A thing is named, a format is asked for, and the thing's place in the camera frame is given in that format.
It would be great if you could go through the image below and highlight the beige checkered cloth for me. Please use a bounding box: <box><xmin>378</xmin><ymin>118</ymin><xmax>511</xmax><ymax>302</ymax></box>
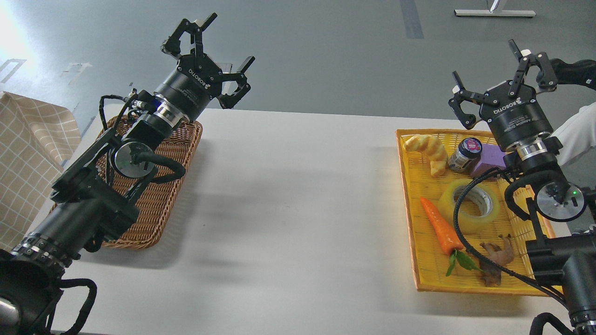
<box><xmin>0</xmin><ymin>91</ymin><xmax>81</xmax><ymax>252</ymax></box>

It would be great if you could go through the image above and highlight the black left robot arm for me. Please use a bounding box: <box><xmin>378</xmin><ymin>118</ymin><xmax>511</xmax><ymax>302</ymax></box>
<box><xmin>1</xmin><ymin>13</ymin><xmax>255</xmax><ymax>335</ymax></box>

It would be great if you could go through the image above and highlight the brown ginger root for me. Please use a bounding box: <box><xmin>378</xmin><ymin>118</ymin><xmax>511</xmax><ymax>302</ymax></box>
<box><xmin>480</xmin><ymin>234</ymin><xmax>516</xmax><ymax>288</ymax></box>

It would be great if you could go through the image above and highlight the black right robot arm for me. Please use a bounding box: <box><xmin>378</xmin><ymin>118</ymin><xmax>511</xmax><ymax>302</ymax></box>
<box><xmin>449</xmin><ymin>40</ymin><xmax>596</xmax><ymax>335</ymax></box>

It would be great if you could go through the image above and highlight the white metal stand base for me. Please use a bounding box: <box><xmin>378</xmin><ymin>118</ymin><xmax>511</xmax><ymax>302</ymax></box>
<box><xmin>454</xmin><ymin>0</ymin><xmax>536</xmax><ymax>18</ymax></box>

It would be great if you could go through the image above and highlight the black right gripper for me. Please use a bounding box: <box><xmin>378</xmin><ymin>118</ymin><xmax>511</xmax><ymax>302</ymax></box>
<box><xmin>448</xmin><ymin>39</ymin><xmax>558</xmax><ymax>152</ymax></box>

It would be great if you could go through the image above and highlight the purple foam block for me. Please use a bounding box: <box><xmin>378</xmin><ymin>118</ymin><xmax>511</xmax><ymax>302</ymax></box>
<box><xmin>469</xmin><ymin>144</ymin><xmax>505</xmax><ymax>178</ymax></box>

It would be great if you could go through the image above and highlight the toy croissant bread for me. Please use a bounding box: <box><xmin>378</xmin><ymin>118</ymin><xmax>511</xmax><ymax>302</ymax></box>
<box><xmin>404</xmin><ymin>134</ymin><xmax>448</xmax><ymax>178</ymax></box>

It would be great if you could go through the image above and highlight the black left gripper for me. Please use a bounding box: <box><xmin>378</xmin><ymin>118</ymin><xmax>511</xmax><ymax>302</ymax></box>
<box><xmin>154</xmin><ymin>13</ymin><xmax>256</xmax><ymax>121</ymax></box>

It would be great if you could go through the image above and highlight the brown wicker basket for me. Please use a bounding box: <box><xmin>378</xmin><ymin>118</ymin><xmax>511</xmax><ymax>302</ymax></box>
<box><xmin>37</xmin><ymin>117</ymin><xmax>184</xmax><ymax>249</ymax></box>

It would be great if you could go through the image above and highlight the black shoe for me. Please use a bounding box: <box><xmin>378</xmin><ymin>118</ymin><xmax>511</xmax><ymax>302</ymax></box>
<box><xmin>536</xmin><ymin>59</ymin><xmax>596</xmax><ymax>90</ymax></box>

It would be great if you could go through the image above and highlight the orange toy carrot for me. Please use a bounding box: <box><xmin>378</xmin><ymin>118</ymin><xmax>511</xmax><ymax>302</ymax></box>
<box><xmin>419</xmin><ymin>197</ymin><xmax>481</xmax><ymax>276</ymax></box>

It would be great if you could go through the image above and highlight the yellow tape roll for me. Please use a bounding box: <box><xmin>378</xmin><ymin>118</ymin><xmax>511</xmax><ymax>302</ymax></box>
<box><xmin>438</xmin><ymin>179</ymin><xmax>501</xmax><ymax>234</ymax></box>

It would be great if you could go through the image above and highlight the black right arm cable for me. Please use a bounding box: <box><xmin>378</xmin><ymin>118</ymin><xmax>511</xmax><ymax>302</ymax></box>
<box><xmin>453</xmin><ymin>167</ymin><xmax>569</xmax><ymax>303</ymax></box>

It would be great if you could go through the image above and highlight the small dark glass jar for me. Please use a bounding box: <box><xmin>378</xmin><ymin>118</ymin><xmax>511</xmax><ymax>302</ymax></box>
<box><xmin>447</xmin><ymin>137</ymin><xmax>483</xmax><ymax>174</ymax></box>

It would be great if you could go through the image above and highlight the yellow plastic basket tray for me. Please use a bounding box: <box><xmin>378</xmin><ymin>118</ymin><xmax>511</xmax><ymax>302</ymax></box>
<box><xmin>395</xmin><ymin>129</ymin><xmax>544</xmax><ymax>296</ymax></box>

